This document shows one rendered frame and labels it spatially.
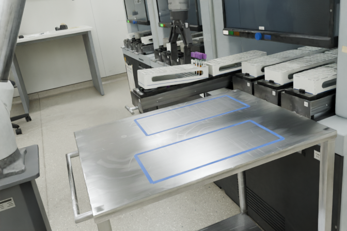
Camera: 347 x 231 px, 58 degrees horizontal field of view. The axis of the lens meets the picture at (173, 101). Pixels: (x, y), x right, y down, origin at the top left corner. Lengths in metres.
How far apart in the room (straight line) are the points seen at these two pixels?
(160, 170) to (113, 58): 4.23
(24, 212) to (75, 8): 3.81
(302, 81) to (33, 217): 1.03
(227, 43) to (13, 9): 0.93
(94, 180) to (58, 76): 4.12
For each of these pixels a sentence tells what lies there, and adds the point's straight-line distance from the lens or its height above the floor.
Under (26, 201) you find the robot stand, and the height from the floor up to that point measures 0.59.
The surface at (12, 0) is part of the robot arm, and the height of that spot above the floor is 1.24.
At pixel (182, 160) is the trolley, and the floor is 0.82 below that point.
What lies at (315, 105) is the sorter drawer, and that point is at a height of 0.79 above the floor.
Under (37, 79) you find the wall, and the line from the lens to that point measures 4.81.
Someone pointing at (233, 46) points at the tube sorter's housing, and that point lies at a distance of 1.58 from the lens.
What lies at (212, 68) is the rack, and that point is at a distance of 1.39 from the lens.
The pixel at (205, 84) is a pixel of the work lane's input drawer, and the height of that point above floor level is 0.79.
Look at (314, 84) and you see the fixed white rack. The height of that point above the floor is 0.85.
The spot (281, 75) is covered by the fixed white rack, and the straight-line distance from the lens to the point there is 1.21.
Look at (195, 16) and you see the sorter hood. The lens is 1.78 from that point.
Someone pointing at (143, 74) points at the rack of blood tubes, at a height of 0.89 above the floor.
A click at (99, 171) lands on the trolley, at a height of 0.82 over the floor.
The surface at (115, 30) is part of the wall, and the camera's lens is 4.86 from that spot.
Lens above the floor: 1.19
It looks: 19 degrees down
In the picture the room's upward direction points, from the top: 8 degrees counter-clockwise
